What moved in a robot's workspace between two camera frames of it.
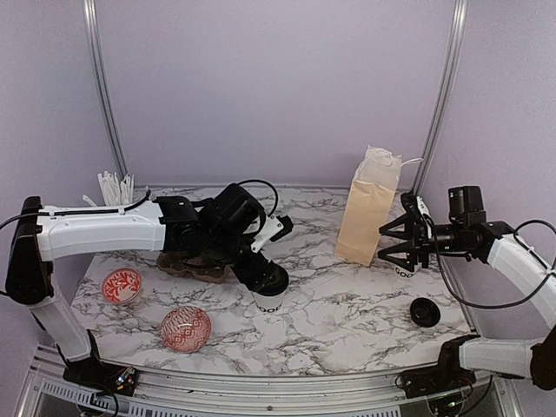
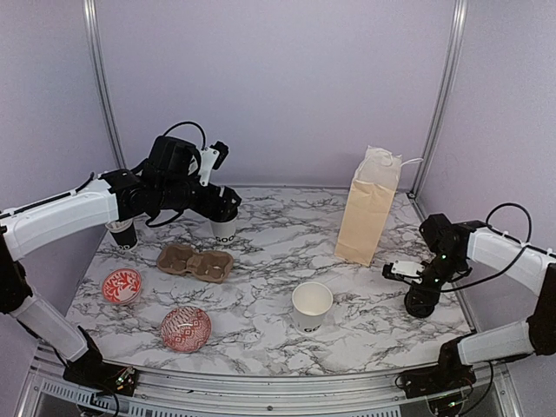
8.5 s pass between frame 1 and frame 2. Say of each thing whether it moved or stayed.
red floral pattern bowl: stayed
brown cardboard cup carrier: stayed
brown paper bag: stayed
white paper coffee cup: moved
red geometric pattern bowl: stayed
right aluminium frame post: stayed
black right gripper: moved
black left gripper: moved
